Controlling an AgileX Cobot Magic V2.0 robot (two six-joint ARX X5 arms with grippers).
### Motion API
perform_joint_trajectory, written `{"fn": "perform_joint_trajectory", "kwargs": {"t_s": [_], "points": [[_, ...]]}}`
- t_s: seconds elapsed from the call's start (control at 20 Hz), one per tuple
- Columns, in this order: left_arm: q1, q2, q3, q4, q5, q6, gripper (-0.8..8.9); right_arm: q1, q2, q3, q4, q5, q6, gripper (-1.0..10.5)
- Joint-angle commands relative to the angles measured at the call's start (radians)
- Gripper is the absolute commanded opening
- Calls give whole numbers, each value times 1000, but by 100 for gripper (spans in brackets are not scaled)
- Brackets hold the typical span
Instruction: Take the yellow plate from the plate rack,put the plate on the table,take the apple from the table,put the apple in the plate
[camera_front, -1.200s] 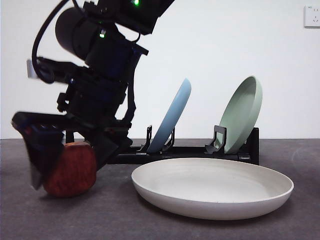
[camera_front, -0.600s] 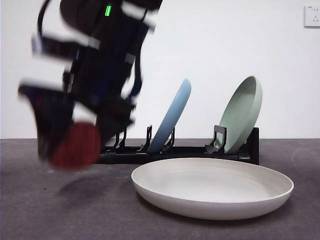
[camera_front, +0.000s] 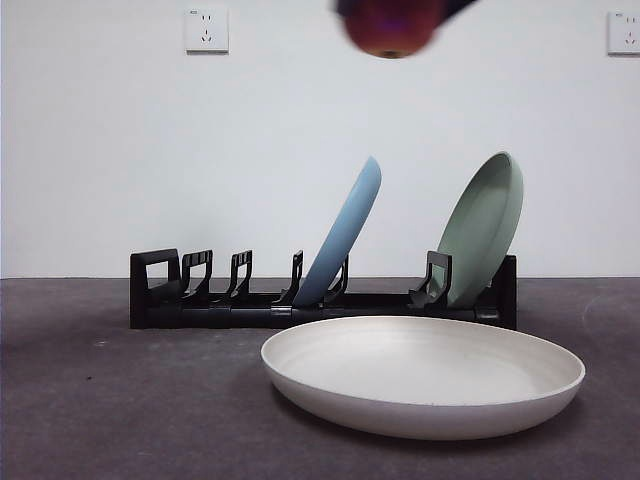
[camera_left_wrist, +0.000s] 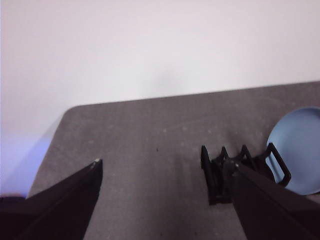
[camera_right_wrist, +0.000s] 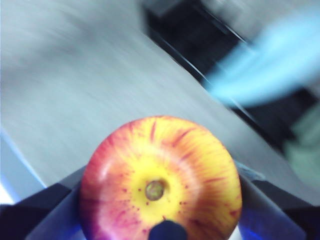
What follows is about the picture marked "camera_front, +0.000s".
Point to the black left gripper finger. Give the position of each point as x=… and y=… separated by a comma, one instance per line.
x=341, y=6

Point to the blue plate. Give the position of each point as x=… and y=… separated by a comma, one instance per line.
x=340, y=235

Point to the black plate rack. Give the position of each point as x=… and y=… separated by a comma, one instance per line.
x=225, y=317

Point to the green plate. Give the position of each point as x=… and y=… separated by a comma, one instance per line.
x=475, y=240

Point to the cream yellow plate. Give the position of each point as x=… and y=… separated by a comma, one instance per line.
x=425, y=380

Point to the red apple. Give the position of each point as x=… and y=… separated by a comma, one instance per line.
x=390, y=25

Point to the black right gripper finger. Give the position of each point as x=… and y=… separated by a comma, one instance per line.
x=457, y=6

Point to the white wall socket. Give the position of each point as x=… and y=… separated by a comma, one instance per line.
x=207, y=30
x=625, y=33

